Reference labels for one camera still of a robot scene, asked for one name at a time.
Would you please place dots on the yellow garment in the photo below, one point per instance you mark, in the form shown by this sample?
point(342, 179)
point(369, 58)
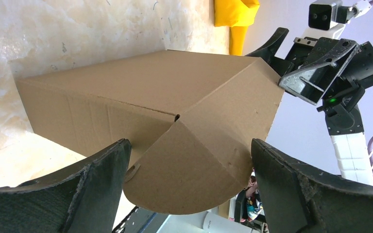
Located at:
point(237, 15)

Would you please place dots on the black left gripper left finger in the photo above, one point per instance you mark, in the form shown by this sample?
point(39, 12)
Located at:
point(80, 198)

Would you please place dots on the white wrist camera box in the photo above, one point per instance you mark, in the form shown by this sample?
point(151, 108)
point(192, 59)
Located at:
point(327, 18)

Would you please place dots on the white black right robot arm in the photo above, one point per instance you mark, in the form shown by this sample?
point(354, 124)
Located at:
point(345, 127)

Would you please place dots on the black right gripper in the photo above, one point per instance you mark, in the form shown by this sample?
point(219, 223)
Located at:
point(320, 70)

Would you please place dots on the brown cardboard box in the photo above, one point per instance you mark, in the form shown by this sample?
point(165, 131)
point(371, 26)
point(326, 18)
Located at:
point(189, 116)

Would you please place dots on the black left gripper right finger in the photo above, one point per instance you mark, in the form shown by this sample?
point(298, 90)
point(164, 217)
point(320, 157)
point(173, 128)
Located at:
point(300, 198)

